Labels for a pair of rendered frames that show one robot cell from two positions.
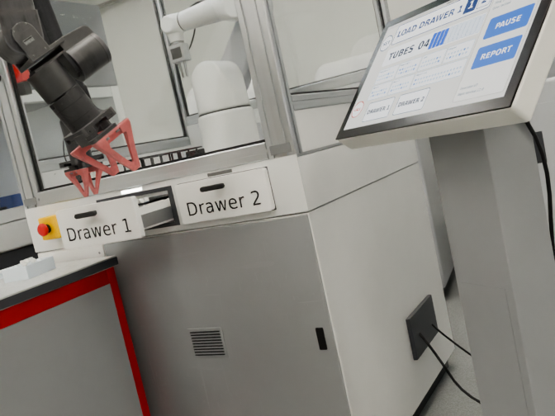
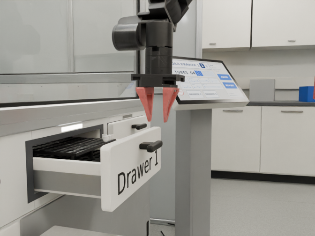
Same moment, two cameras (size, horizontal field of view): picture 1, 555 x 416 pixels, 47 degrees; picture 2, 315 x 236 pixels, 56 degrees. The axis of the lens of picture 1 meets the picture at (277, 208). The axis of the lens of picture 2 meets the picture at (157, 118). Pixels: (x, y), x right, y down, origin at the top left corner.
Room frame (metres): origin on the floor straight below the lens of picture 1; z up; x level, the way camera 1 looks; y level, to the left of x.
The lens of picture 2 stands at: (1.83, 1.08, 1.02)
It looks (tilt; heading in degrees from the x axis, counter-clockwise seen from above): 5 degrees down; 257
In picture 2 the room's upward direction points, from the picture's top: straight up
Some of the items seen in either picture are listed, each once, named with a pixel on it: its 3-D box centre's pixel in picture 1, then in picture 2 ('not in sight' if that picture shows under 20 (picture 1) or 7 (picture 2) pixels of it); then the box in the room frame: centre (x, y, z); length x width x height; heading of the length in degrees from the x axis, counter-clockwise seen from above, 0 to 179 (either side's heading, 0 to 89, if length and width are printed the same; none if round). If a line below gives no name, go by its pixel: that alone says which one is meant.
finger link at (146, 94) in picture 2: (87, 177); (156, 99); (1.68, 0.47, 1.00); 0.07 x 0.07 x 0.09; 60
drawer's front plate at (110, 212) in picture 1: (98, 223); (137, 160); (1.73, 0.48, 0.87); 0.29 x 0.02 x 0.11; 60
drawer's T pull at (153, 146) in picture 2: (88, 214); (149, 145); (1.70, 0.49, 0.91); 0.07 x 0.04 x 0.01; 60
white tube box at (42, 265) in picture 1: (29, 269); not in sight; (1.85, 0.74, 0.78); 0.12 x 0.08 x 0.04; 161
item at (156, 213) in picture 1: (149, 211); (51, 158); (1.91, 0.37, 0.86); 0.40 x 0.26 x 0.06; 150
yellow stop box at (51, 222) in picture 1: (52, 227); not in sight; (2.00, 0.70, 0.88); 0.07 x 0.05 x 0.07; 60
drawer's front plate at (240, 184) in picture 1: (223, 196); (130, 136); (1.69, 0.13, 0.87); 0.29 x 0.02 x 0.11; 60
